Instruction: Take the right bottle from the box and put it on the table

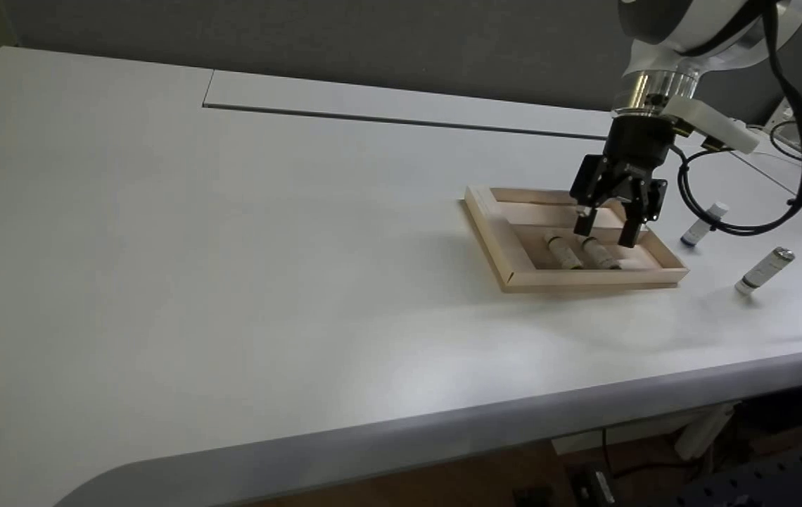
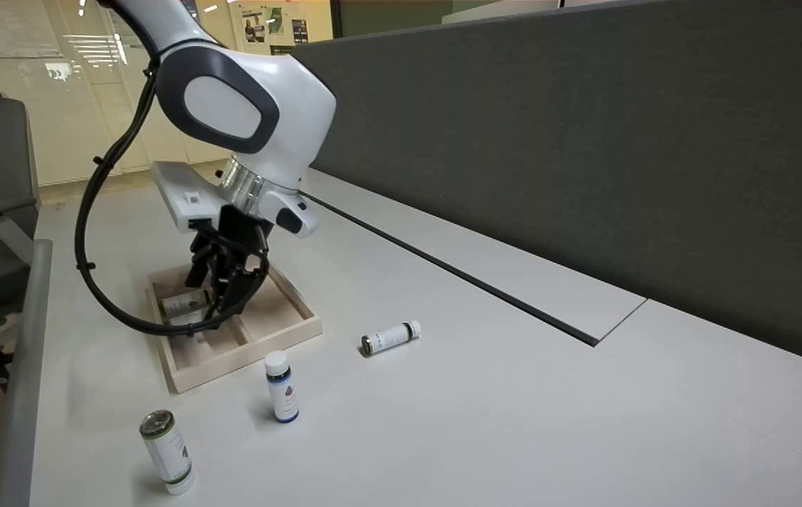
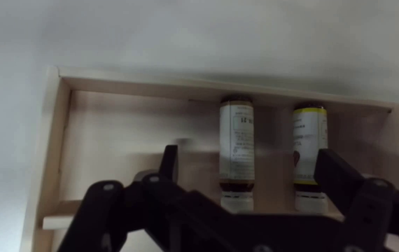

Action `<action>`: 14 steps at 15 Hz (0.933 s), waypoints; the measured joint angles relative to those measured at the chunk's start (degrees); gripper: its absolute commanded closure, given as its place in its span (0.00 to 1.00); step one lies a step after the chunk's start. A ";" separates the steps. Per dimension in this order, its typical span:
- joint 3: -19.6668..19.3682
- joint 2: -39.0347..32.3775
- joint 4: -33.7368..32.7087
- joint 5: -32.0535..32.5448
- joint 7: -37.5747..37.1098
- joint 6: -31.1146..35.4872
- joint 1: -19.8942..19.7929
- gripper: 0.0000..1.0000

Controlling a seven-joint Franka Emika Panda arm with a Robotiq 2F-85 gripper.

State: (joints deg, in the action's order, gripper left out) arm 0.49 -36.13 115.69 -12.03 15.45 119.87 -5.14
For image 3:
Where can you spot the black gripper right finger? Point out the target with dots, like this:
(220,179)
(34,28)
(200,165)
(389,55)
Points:
(371,205)

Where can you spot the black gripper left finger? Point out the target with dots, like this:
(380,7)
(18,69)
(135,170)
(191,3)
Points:
(101,210)

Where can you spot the shallow wooden tray box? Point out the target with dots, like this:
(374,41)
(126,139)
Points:
(129,135)

